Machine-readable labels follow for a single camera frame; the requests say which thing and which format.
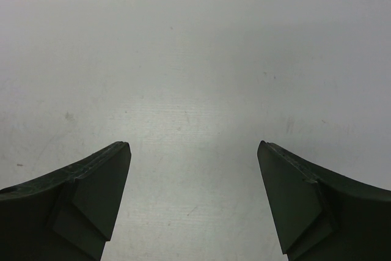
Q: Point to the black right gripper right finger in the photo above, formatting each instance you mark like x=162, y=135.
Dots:
x=320, y=214

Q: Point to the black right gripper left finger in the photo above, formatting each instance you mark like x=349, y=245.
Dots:
x=67, y=214

